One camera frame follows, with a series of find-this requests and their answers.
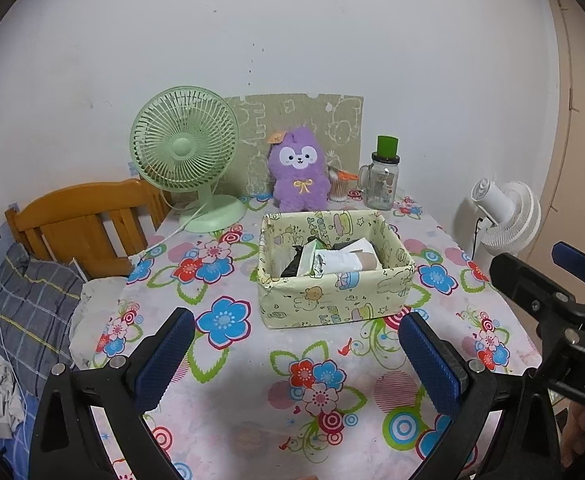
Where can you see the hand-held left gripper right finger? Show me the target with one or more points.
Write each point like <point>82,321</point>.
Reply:
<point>430,360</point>

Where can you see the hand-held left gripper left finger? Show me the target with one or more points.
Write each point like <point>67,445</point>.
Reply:
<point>165,360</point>

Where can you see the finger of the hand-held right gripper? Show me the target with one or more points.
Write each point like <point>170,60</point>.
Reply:
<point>577,260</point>
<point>517,280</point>

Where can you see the yellow printed storage box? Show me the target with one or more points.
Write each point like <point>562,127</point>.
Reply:
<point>312,300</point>

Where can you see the white tissue paper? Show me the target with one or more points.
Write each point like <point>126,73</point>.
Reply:
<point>360,246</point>

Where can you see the orange green tissue pack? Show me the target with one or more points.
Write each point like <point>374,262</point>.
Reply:
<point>310,257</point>

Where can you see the person's right hand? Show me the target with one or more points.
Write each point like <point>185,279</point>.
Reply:
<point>580,430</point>

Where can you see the white standing fan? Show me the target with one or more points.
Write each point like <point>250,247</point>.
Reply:
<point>517,215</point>

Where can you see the white pillow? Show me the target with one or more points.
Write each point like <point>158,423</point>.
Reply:
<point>92,305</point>

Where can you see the floral tablecloth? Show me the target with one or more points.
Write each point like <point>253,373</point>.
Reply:
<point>272,410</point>

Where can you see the grey plaid pillow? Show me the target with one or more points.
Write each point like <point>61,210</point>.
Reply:
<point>32,300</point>

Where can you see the glass jar green lid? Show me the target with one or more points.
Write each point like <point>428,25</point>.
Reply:
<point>380,187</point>

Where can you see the wooden bed headboard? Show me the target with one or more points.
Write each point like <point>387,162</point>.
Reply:
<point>72,210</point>

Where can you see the cotton swab container orange lid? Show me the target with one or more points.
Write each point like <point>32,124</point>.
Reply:
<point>340,190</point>

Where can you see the green desk fan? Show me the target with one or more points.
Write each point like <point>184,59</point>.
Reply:
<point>180,147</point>

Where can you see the purple plush toy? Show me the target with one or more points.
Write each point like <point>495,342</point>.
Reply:
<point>297,190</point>

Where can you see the green printed board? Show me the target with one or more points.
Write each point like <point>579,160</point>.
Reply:
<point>297,110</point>

